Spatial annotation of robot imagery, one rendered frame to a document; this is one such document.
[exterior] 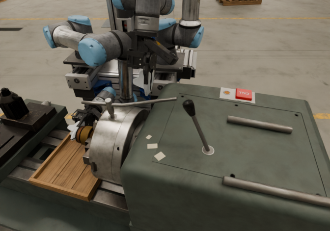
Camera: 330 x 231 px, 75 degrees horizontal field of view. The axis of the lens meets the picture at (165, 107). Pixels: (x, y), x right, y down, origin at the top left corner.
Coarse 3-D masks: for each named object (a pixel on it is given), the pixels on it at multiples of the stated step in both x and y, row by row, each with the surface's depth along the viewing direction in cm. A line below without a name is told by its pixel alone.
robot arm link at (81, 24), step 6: (72, 18) 117; (78, 18) 118; (84, 18) 119; (72, 24) 117; (78, 24) 118; (84, 24) 119; (90, 24) 124; (78, 30) 118; (84, 30) 121; (90, 30) 124
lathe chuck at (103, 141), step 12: (120, 108) 83; (132, 108) 84; (108, 120) 77; (120, 120) 77; (96, 132) 75; (108, 132) 75; (96, 144) 74; (108, 144) 74; (96, 156) 75; (108, 156) 74; (108, 168) 75; (108, 180) 81
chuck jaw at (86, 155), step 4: (88, 140) 87; (88, 144) 85; (88, 148) 83; (88, 152) 81; (84, 156) 79; (88, 156) 79; (84, 160) 80; (88, 160) 79; (88, 164) 80; (92, 164) 77; (96, 164) 77; (92, 168) 78; (96, 168) 78
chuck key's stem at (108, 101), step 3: (108, 99) 73; (105, 102) 72; (108, 102) 72; (111, 102) 73; (108, 105) 73; (108, 108) 74; (111, 108) 74; (108, 111) 75; (111, 111) 75; (111, 114) 76; (111, 117) 78
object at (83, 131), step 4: (80, 128) 91; (84, 128) 90; (88, 128) 90; (92, 128) 90; (76, 132) 90; (80, 132) 90; (84, 132) 89; (88, 132) 88; (92, 132) 90; (76, 136) 90; (80, 136) 90; (84, 136) 88; (88, 136) 88; (76, 140) 91; (80, 140) 90; (84, 140) 89; (84, 144) 90
